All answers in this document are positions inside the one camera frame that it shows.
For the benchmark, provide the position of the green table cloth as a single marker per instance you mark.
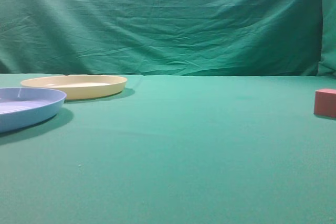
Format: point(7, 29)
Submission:
point(173, 149)

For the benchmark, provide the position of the red cube block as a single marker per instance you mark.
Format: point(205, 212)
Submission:
point(324, 102)

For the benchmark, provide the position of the yellow plastic plate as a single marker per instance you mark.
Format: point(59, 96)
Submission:
point(81, 86)

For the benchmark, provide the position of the green backdrop cloth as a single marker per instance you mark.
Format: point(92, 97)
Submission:
point(175, 37)

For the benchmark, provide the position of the blue plastic plate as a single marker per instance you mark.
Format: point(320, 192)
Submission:
point(23, 107)

